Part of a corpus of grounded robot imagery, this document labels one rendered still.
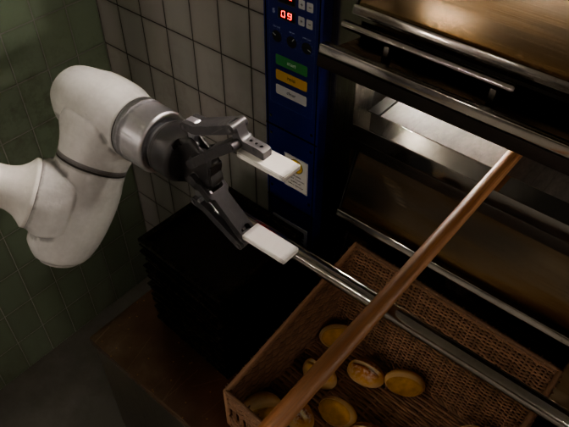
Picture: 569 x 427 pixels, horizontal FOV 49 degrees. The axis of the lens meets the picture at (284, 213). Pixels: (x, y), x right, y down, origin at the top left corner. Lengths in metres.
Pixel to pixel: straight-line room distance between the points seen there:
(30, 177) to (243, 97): 0.81
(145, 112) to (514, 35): 0.60
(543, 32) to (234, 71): 0.78
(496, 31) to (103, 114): 0.64
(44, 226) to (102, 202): 0.08
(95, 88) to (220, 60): 0.76
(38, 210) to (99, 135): 0.13
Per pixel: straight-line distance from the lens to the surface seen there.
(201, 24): 1.63
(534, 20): 1.11
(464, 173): 1.32
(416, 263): 1.08
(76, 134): 0.90
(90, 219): 0.93
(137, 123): 0.84
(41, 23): 1.89
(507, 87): 1.05
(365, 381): 1.62
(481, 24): 1.14
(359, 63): 1.13
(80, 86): 0.91
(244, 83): 1.59
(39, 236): 0.95
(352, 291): 1.08
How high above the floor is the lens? 2.01
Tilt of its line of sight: 44 degrees down
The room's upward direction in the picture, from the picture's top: straight up
